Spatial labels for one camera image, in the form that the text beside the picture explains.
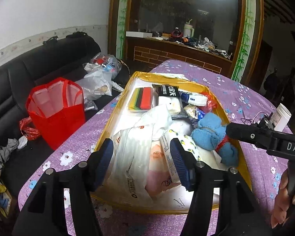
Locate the grey cloth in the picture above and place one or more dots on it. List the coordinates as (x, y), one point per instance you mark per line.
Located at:
(7, 152)

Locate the bag of coloured foam sheets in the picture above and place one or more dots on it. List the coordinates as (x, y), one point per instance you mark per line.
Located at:
(141, 100)

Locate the red shopping bag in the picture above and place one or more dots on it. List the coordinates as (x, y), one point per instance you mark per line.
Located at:
(56, 118)

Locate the blue floral tissue pack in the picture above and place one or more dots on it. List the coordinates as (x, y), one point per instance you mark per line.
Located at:
(194, 99)

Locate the white flat box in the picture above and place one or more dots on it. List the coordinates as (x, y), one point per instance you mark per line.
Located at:
(139, 34)

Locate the wooden display cabinet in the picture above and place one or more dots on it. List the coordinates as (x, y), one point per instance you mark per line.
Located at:
(177, 54)

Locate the yellow-taped cardboard box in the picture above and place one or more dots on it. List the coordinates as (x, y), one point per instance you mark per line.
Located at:
(127, 98)

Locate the black leather sofa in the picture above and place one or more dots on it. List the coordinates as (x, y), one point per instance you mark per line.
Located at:
(39, 61)

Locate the yellow and blue cloth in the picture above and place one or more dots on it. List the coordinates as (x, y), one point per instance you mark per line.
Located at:
(0, 196)

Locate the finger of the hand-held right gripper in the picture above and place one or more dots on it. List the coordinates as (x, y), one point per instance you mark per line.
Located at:
(245, 134)

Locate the lemon print tissue pack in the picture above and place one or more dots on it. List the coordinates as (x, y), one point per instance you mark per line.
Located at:
(186, 142)

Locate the white thermos bottle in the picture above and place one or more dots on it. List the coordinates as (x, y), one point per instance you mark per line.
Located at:
(188, 29)

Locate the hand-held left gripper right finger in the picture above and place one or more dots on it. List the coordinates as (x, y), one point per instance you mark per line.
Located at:
(180, 159)

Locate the pink rose tissue pack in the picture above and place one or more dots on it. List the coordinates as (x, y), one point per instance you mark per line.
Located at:
(157, 174)

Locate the clear plastic bag of items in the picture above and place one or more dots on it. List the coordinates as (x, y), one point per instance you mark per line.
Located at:
(105, 64)

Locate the blue towel with red tie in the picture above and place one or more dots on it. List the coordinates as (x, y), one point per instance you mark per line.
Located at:
(209, 135)

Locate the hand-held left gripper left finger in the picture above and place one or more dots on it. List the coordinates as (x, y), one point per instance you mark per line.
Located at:
(105, 157)

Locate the purple floral tablecloth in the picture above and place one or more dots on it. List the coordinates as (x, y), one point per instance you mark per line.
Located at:
(236, 91)

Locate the black cylindrical motor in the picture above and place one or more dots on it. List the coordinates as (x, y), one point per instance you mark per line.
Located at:
(266, 123)

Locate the person's right hand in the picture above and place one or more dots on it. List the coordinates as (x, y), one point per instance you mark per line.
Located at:
(281, 201)

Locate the white plastic package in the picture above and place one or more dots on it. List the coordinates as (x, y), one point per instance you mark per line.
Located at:
(132, 157)

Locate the blue white gold plastic bag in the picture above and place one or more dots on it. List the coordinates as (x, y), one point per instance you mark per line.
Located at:
(195, 113)

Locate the red plastic bag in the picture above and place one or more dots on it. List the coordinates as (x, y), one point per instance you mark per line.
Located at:
(210, 102)

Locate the crumpled red printed bag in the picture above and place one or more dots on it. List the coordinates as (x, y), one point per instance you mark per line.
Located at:
(28, 129)

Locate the beige tissue pack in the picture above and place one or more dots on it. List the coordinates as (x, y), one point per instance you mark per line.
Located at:
(169, 104)

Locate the white plastic jar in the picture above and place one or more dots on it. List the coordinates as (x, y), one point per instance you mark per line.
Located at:
(282, 116)

